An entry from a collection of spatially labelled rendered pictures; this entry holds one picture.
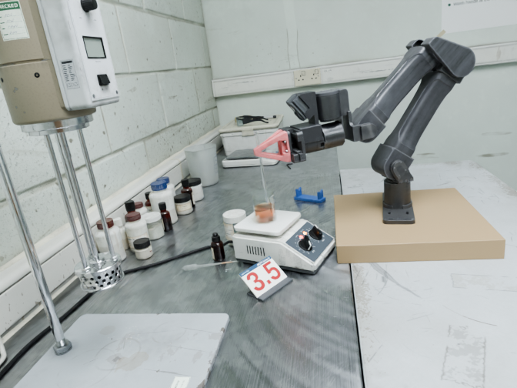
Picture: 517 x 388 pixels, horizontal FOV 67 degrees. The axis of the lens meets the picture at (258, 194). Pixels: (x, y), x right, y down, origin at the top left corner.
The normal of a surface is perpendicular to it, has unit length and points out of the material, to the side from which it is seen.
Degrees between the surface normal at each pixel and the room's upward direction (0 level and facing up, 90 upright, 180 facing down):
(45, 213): 90
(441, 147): 90
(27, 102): 90
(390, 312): 0
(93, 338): 0
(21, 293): 90
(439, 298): 0
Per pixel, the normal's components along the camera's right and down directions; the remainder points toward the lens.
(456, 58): 0.20, 0.29
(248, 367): -0.12, -0.94
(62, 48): -0.16, 0.33
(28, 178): 0.98, -0.07
